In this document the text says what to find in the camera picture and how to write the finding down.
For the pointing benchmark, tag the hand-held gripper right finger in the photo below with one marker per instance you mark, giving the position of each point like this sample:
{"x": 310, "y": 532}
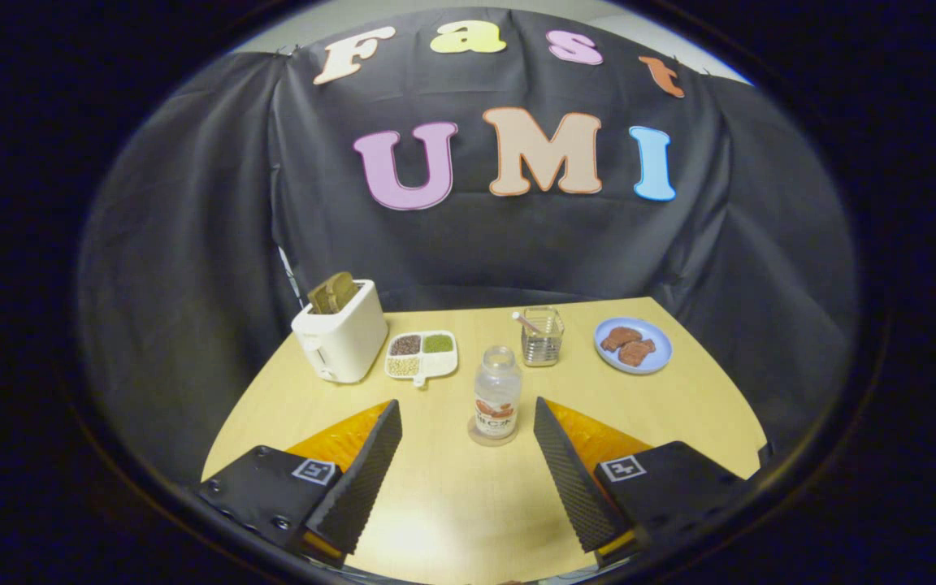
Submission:
{"x": 569, "y": 479}

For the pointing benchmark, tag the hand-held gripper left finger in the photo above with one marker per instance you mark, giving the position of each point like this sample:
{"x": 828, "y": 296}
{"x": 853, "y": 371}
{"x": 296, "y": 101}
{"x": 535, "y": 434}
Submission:
{"x": 362, "y": 479}

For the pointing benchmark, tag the round brown coaster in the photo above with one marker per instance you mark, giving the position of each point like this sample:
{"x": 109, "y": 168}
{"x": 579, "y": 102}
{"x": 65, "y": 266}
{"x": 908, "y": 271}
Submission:
{"x": 491, "y": 439}

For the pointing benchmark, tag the clear juice bottle orange label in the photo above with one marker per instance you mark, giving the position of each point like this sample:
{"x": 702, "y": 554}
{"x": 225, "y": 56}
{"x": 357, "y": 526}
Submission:
{"x": 496, "y": 394}

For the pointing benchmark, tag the clear glass cup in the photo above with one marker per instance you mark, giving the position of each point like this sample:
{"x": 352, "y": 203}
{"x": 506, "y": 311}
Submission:
{"x": 542, "y": 341}

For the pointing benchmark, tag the wooden table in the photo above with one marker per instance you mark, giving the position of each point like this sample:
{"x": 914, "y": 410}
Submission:
{"x": 452, "y": 496}

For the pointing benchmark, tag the white divided tray with grains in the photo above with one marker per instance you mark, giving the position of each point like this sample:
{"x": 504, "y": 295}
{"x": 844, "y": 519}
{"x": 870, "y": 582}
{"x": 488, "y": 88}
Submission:
{"x": 422, "y": 355}

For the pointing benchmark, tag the white toaster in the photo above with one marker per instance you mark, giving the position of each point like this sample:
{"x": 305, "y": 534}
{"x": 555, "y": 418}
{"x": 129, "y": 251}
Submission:
{"x": 342, "y": 337}

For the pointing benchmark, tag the brown bread piece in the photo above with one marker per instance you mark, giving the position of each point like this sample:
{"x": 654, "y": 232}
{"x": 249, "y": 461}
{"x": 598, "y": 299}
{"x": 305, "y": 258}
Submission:
{"x": 621, "y": 337}
{"x": 637, "y": 352}

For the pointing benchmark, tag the blue plate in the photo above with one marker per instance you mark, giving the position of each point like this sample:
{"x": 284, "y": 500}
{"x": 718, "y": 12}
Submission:
{"x": 634, "y": 344}

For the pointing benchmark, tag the pink straw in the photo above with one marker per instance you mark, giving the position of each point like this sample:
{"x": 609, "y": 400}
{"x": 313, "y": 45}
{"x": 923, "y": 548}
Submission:
{"x": 526, "y": 322}

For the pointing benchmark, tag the brown toast slice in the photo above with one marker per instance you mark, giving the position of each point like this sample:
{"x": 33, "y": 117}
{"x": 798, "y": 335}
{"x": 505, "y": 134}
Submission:
{"x": 333, "y": 292}

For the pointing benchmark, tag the black backdrop cloth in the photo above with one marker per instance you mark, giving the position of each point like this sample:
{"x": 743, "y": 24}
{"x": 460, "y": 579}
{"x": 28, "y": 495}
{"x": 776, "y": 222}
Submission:
{"x": 517, "y": 244}

